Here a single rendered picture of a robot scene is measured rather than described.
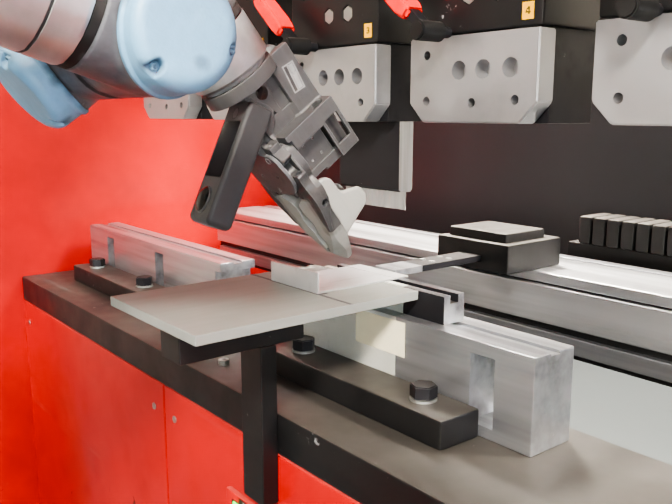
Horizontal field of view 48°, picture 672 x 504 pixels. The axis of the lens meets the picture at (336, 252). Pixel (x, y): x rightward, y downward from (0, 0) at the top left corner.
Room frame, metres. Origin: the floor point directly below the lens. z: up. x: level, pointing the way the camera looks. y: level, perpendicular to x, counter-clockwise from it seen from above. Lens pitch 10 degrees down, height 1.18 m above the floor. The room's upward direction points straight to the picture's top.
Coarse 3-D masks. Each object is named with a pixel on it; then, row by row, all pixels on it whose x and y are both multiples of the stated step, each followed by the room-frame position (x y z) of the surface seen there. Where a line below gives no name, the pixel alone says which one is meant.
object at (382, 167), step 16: (352, 128) 0.87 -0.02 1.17; (368, 128) 0.85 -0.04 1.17; (384, 128) 0.83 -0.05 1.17; (400, 128) 0.81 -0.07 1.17; (368, 144) 0.85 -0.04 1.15; (384, 144) 0.83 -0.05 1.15; (400, 144) 0.82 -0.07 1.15; (352, 160) 0.87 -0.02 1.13; (368, 160) 0.85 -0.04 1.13; (384, 160) 0.83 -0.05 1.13; (400, 160) 0.82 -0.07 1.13; (352, 176) 0.87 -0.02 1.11; (368, 176) 0.85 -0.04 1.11; (384, 176) 0.83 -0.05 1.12; (400, 176) 0.82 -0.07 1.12; (368, 192) 0.87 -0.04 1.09; (384, 192) 0.85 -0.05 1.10; (400, 192) 0.82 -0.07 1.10; (400, 208) 0.82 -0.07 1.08
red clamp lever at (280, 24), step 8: (256, 0) 0.90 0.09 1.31; (264, 0) 0.89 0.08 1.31; (272, 0) 0.90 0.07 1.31; (256, 8) 0.90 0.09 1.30; (264, 8) 0.88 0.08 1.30; (272, 8) 0.88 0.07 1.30; (280, 8) 0.89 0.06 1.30; (264, 16) 0.88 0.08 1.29; (272, 16) 0.87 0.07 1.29; (280, 16) 0.87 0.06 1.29; (272, 24) 0.87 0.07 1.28; (280, 24) 0.87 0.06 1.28; (288, 24) 0.87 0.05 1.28; (280, 32) 0.87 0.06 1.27; (288, 32) 0.86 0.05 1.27; (288, 40) 0.84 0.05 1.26; (296, 40) 0.85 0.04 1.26; (304, 40) 0.85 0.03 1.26; (296, 48) 0.85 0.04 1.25; (304, 48) 0.85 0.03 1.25; (312, 48) 0.86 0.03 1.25
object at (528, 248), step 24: (456, 240) 0.99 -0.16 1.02; (480, 240) 0.96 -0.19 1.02; (504, 240) 0.94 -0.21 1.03; (528, 240) 0.96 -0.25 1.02; (552, 240) 0.98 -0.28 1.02; (384, 264) 0.89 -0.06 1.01; (408, 264) 0.89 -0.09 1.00; (432, 264) 0.90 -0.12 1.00; (456, 264) 0.93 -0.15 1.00; (480, 264) 0.96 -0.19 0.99; (504, 264) 0.93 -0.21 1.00; (528, 264) 0.95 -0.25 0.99; (552, 264) 0.98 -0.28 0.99
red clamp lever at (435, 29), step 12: (384, 0) 0.73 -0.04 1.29; (396, 0) 0.72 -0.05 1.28; (408, 0) 0.71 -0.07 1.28; (396, 12) 0.72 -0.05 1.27; (408, 12) 0.71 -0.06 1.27; (420, 12) 0.71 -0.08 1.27; (420, 24) 0.69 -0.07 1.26; (432, 24) 0.69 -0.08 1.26; (420, 36) 0.69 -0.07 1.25; (432, 36) 0.69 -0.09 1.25; (444, 36) 0.70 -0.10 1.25
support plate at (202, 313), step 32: (192, 288) 0.79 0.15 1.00; (224, 288) 0.79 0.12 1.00; (256, 288) 0.79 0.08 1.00; (288, 288) 0.79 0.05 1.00; (352, 288) 0.79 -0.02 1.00; (384, 288) 0.79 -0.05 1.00; (160, 320) 0.66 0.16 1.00; (192, 320) 0.66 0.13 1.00; (224, 320) 0.66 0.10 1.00; (256, 320) 0.66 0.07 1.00; (288, 320) 0.67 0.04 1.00
